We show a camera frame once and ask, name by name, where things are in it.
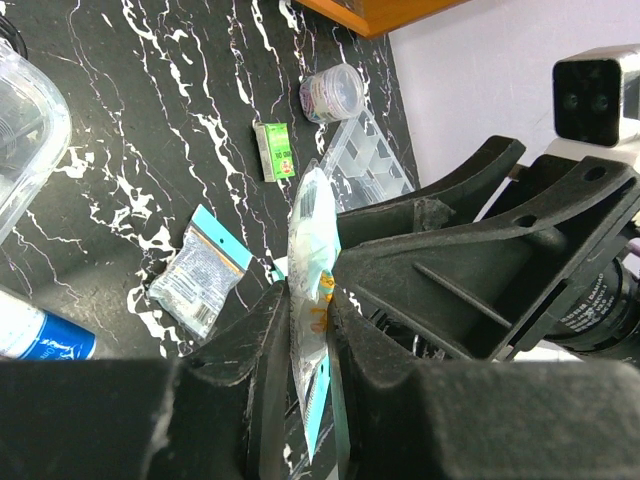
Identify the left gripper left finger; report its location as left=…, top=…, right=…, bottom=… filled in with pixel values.
left=1, top=282, right=290, bottom=479

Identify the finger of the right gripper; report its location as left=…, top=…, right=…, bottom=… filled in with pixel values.
left=337, top=136, right=526, bottom=250

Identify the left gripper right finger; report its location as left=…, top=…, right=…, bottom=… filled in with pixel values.
left=327, top=294, right=639, bottom=479

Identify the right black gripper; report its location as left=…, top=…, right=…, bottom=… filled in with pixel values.
left=335, top=155, right=639, bottom=360

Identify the teal bandage packet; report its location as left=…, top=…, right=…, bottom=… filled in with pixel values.
left=287, top=160, right=341, bottom=459

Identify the clear plastic medicine box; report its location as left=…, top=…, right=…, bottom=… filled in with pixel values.
left=0, top=43, right=72, bottom=239

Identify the clear compartment organizer tray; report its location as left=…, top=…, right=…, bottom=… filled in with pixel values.
left=320, top=110, right=414, bottom=212

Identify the blue header plastic packet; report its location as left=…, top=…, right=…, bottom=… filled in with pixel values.
left=148, top=205, right=252, bottom=343

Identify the small clear round jar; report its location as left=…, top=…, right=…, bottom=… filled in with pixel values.
left=299, top=63, right=364, bottom=124

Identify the small green box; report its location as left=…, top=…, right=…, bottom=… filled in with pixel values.
left=253, top=122, right=295, bottom=183

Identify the orange wooden shelf rack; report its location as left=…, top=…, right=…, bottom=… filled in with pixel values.
left=299, top=0, right=464, bottom=39

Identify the blue white bandage roll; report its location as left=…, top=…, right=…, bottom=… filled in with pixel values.
left=1, top=290, right=96, bottom=360

